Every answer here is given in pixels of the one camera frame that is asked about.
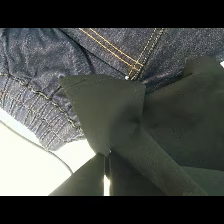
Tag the black garment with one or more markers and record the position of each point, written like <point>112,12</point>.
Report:
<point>173,123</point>

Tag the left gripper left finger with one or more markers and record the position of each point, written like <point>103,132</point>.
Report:
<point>87,181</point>

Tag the blue jeans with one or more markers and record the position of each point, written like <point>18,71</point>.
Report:
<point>40,66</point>

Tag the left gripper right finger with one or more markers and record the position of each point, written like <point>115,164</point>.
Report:
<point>128,183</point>

